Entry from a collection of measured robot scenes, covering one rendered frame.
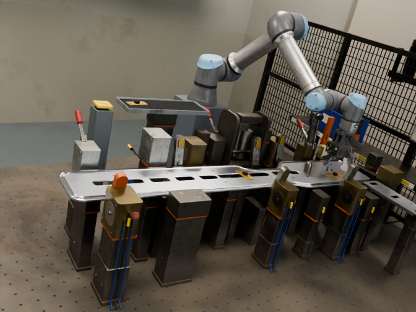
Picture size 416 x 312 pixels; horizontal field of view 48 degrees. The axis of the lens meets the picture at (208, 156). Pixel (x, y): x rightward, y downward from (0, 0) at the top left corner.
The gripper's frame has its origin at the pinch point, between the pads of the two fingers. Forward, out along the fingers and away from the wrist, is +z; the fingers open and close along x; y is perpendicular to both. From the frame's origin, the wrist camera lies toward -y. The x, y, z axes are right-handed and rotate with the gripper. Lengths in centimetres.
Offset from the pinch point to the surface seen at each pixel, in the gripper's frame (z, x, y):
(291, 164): 1.7, -11.8, 15.4
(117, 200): -4, 17, 109
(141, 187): 2, 0, 93
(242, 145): -2.2, -24.3, 35.4
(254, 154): -1.3, -17.2, 33.4
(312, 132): -10.8, -19.8, -0.1
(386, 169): -4.0, 7.9, -23.5
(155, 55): 27, -331, -69
